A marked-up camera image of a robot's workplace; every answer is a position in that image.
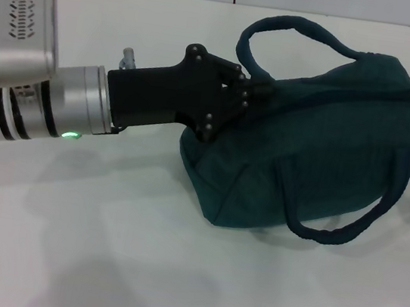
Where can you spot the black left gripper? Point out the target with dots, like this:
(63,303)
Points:
(167,95)

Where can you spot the dark teal insulated bag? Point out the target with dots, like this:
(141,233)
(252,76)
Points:
(324,147)

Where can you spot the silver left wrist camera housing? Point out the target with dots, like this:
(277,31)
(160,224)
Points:
(20,28)

